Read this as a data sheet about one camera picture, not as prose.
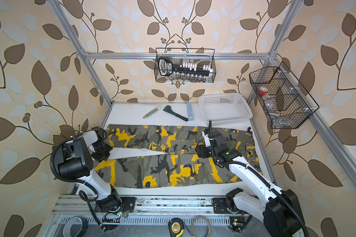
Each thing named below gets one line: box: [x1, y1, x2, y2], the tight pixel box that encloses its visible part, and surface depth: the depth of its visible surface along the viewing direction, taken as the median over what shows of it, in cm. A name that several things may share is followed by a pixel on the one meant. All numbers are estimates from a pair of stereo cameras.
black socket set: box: [158, 56, 213, 80], surface depth 86 cm
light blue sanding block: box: [187, 102, 194, 121], surface depth 114 cm
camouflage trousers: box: [94, 124, 261, 189], surface depth 90 cm
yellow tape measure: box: [168, 217, 185, 237], surface depth 68 cm
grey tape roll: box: [62, 216, 89, 237], surface depth 68 cm
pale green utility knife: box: [142, 105, 162, 119], surface depth 118 cm
